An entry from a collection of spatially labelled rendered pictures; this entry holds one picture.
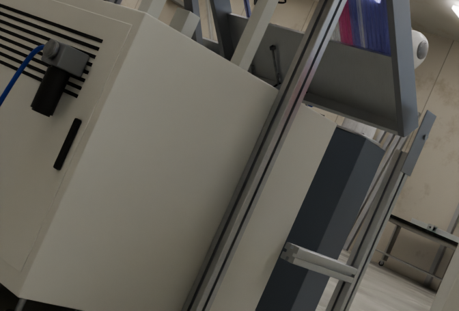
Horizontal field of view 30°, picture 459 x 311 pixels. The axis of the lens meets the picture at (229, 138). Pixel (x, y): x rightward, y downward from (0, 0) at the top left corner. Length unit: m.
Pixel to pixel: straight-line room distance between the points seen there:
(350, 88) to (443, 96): 9.88
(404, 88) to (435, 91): 10.09
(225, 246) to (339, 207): 1.21
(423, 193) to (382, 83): 9.71
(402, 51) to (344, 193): 0.93
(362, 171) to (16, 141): 1.59
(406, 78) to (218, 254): 0.70
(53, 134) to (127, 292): 0.35
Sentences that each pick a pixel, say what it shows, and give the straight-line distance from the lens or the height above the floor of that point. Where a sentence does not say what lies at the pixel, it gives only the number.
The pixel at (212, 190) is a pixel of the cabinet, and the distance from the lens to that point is 1.79.
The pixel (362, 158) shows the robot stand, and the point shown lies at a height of 0.63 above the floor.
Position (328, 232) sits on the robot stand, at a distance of 2.98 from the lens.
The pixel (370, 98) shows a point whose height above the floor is 0.75.
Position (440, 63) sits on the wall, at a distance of 12.39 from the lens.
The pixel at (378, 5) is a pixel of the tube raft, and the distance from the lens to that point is 2.18.
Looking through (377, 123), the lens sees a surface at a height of 0.69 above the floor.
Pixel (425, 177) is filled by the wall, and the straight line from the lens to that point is 12.00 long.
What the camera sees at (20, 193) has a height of 0.22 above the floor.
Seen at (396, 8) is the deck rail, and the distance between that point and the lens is 2.10.
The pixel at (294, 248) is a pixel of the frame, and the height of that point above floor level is 0.31.
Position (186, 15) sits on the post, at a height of 0.81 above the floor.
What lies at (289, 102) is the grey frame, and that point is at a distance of 1.82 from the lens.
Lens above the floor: 0.43
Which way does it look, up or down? 1 degrees up
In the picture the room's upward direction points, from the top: 24 degrees clockwise
